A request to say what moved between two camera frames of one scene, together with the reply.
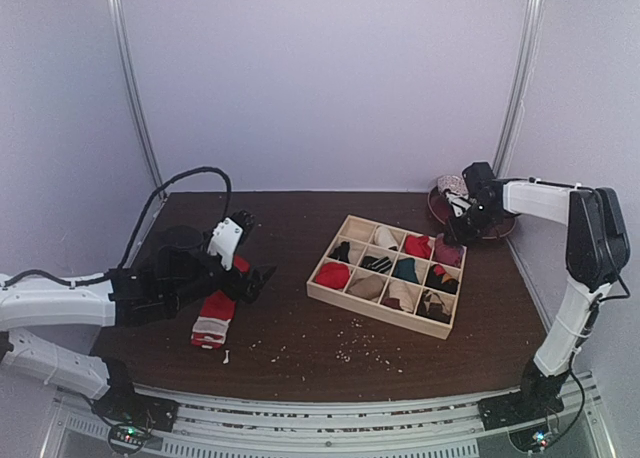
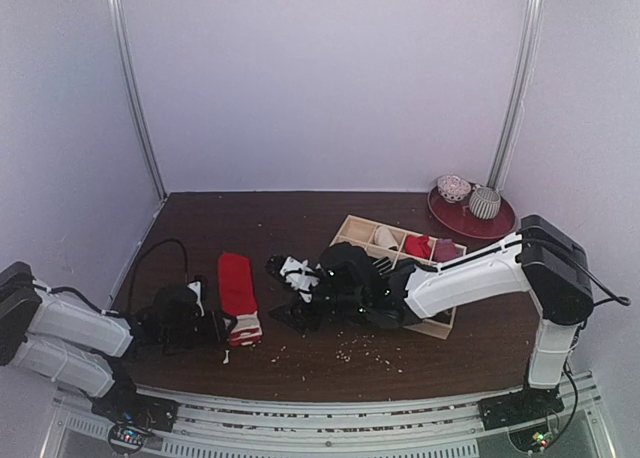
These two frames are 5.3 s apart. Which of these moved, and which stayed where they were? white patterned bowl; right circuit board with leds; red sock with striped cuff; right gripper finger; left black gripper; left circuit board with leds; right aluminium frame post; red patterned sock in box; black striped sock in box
Moved: left black gripper; red sock with striped cuff; right gripper finger
Stayed: right aluminium frame post; right circuit board with leds; red patterned sock in box; white patterned bowl; left circuit board with leds; black striped sock in box
